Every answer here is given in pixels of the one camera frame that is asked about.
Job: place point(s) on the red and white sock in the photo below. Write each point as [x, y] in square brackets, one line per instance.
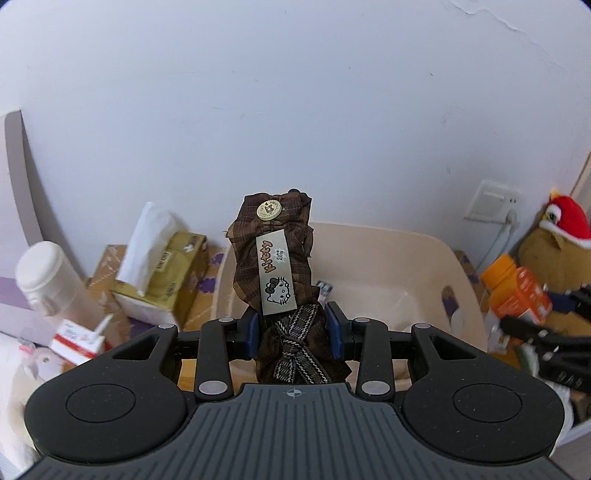
[41, 362]

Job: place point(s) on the red white carton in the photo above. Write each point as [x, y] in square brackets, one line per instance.
[76, 344]

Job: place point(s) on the lilac headboard panel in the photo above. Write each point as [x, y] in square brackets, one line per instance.
[18, 184]

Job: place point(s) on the brown plaid fabric pouch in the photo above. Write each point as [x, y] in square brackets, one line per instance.
[286, 230]

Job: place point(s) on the white wall socket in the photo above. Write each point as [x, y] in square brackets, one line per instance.
[489, 198]

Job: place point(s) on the brown plush toy red hat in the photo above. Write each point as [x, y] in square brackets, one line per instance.
[540, 254]

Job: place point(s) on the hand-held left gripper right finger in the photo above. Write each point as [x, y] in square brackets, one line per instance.
[333, 330]

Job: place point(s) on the beige plastic basket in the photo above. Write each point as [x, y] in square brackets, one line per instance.
[397, 263]

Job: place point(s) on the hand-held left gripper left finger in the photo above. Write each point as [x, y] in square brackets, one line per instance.
[251, 330]

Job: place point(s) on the wooden desktop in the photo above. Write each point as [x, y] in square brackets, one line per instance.
[104, 286]

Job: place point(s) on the gold tissue box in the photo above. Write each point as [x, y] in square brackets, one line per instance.
[180, 267]

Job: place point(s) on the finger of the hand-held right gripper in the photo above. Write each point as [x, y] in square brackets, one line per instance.
[549, 350]
[575, 302]

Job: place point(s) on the floral desk mat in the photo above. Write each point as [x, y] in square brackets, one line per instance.
[210, 284]

